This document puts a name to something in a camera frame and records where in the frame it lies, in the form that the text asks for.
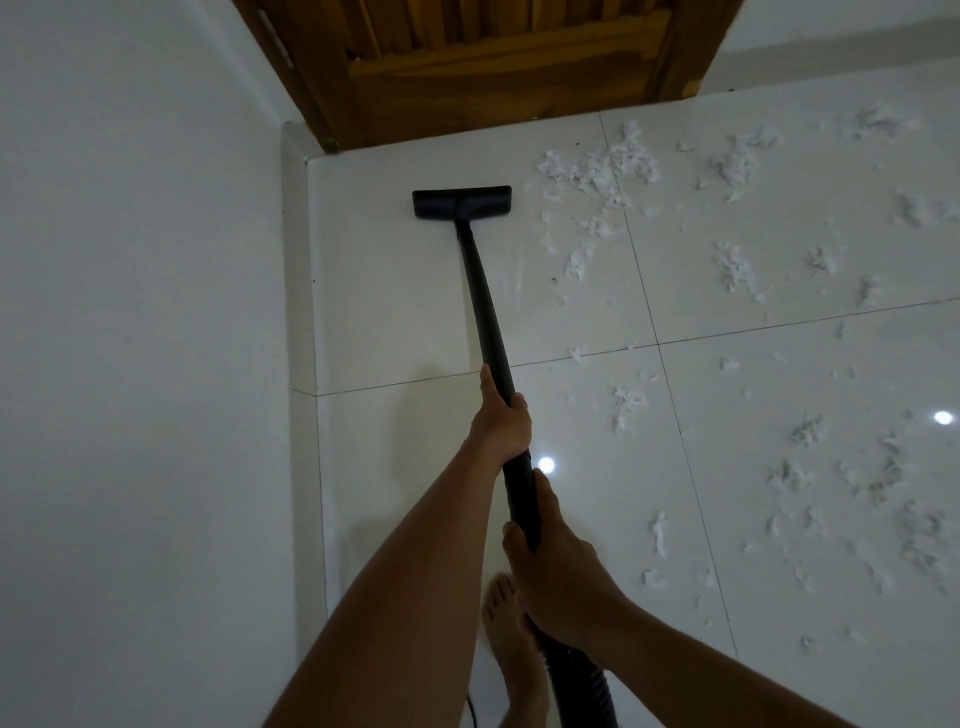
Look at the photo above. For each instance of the person's right hand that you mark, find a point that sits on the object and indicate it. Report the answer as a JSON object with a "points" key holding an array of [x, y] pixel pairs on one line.
{"points": [[562, 577]]}

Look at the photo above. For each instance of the person's right forearm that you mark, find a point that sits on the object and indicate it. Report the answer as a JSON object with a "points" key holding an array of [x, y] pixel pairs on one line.
{"points": [[697, 667]]}

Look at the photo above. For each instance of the person's right thumb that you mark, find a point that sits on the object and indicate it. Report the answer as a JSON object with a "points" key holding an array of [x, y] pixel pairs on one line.
{"points": [[546, 502]]}

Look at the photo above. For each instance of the person's left forearm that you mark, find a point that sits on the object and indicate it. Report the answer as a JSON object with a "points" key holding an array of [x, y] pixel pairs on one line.
{"points": [[397, 600]]}

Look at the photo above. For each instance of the black vacuum cleaner wand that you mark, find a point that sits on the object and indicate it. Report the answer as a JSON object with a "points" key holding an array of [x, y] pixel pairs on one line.
{"points": [[487, 315]]}

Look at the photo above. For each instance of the person's left hand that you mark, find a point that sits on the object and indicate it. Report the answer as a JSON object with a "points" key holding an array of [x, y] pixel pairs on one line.
{"points": [[499, 427]]}

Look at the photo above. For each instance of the person's bare foot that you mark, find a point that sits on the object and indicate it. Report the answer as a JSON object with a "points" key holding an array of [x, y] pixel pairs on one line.
{"points": [[514, 652]]}

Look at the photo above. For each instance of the scattered white paper shreds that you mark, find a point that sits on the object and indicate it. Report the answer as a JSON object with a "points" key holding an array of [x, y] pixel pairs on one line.
{"points": [[757, 360]]}

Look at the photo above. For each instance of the brown wooden door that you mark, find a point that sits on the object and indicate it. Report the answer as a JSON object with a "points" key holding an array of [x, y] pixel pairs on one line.
{"points": [[510, 67]]}

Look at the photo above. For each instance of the person's left thumb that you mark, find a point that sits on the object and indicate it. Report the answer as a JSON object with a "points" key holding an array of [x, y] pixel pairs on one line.
{"points": [[489, 386]]}

